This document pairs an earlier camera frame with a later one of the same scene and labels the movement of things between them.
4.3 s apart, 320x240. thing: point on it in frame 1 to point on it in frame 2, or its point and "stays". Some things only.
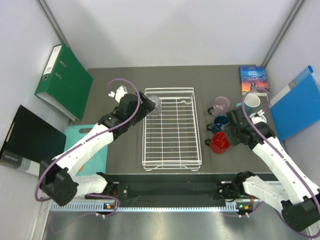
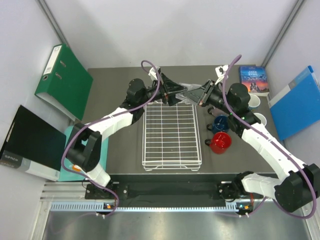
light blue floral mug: (250, 101) stays
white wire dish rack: (171, 140) stays
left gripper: (149, 105) to (169, 87)
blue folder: (297, 107) stays
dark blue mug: (220, 122) stays
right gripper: (227, 129) to (196, 95)
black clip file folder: (31, 140) stays
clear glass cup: (157, 110) to (181, 96)
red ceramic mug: (219, 143) stays
